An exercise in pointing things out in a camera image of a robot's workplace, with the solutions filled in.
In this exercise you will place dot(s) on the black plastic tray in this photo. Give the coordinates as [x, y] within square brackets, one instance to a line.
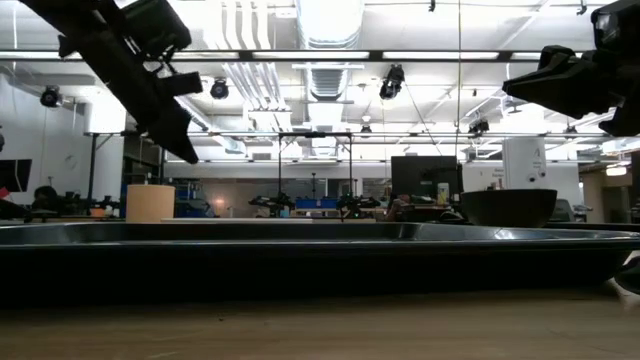
[300, 270]

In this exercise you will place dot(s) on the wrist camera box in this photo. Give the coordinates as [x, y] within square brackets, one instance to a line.
[160, 27]
[617, 25]

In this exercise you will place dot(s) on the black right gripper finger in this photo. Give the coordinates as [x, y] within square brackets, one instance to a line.
[560, 87]
[555, 54]

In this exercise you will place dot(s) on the dark wall screen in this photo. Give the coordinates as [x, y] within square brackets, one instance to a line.
[15, 175]

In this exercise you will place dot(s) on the pale bottle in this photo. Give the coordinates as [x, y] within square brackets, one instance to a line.
[443, 194]

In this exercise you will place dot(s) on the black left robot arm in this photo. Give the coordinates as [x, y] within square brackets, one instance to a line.
[50, 10]

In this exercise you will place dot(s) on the white ventilation duct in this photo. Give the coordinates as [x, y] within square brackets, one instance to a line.
[327, 25]

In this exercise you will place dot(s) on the black bowl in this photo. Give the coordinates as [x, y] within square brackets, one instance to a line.
[507, 207]

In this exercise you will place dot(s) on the beige mug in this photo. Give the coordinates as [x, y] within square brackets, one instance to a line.
[150, 202]

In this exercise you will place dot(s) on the blue storage bin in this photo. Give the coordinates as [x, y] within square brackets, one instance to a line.
[317, 203]

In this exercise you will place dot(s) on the person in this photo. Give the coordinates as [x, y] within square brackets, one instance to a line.
[46, 196]
[397, 207]

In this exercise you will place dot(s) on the white pillar with sign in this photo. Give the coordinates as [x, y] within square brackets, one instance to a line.
[522, 160]

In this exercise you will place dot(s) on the black background robot arm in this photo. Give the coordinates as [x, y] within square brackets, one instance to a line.
[272, 201]
[356, 202]

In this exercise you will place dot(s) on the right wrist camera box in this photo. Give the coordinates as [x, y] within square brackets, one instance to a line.
[617, 25]

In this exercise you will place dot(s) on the black ceiling spotlight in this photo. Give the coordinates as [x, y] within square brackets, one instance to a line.
[50, 97]
[479, 126]
[219, 90]
[390, 87]

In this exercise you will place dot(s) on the black overhead frame beam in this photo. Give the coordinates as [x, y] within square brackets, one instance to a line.
[375, 55]

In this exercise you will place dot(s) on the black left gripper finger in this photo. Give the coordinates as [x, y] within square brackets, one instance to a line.
[175, 137]

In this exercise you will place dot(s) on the black background station frame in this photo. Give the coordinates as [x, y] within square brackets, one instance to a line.
[315, 134]

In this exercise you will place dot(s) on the dark background monitor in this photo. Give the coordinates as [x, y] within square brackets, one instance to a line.
[420, 172]

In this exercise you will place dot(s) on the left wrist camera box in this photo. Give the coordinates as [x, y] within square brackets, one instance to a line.
[160, 27]

